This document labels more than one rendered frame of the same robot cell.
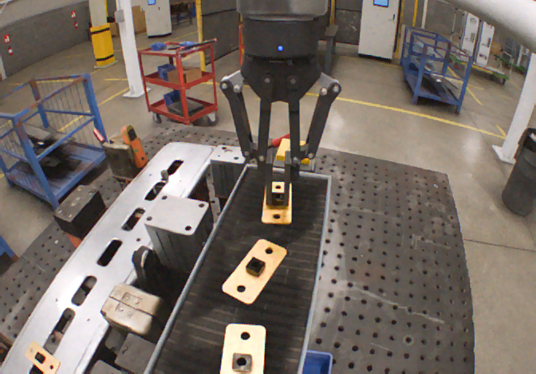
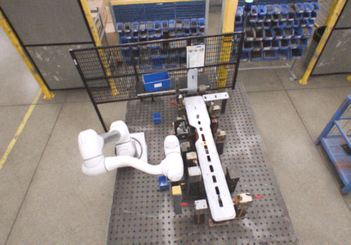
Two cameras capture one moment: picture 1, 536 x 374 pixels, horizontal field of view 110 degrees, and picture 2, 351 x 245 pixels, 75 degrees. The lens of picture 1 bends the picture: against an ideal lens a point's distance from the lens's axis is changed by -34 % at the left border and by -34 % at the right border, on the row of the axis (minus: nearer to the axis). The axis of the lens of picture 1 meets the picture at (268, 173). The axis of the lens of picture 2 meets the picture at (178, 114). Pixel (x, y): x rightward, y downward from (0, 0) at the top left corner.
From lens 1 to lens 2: 1.83 m
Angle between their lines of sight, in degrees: 93
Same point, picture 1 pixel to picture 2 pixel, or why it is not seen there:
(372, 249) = (150, 237)
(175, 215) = (194, 170)
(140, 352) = (183, 149)
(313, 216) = not seen: hidden behind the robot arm
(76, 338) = (201, 150)
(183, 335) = not seen: hidden behind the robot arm
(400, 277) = (139, 226)
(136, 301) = (190, 156)
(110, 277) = (206, 163)
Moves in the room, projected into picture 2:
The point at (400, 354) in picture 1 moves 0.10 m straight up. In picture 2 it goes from (139, 197) to (137, 193)
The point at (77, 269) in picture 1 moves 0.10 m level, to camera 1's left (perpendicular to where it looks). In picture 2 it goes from (214, 161) to (224, 157)
